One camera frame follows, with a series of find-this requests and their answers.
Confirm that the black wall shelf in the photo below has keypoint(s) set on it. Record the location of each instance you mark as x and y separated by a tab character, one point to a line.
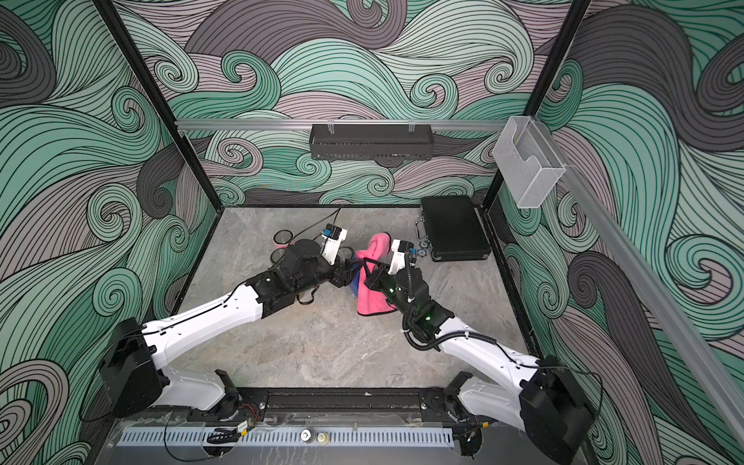
371	142

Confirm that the clear plastic wall holder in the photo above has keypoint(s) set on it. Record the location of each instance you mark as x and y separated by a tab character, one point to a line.
528	158

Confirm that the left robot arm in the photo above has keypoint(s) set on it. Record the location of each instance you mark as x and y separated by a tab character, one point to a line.
136	368

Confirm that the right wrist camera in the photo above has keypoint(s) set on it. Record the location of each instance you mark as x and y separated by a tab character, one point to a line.
400	249

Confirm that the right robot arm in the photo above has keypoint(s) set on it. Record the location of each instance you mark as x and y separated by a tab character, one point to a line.
542	398

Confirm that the pink microfiber cloth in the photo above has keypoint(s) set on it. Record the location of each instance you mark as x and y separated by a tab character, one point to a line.
373	303

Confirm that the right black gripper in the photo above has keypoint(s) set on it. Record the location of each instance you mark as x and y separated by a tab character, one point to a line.
376	280

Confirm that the gold thermos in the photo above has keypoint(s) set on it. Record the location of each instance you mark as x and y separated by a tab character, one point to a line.
277	255

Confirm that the pink thermos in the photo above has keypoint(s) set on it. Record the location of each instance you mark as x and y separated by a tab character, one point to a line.
283	238

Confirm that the blue thermos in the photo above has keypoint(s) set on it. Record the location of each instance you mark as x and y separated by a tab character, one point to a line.
347	252

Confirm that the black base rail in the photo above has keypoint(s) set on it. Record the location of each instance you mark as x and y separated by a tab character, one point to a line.
453	403

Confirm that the metal rings on case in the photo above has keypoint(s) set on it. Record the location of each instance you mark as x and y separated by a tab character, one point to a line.
422	244

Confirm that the white slotted cable duct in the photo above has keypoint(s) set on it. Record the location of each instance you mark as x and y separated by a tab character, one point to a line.
388	437

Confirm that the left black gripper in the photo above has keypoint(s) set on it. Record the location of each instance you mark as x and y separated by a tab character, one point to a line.
340	274

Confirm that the black case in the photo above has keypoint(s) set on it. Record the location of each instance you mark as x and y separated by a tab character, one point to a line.
453	229

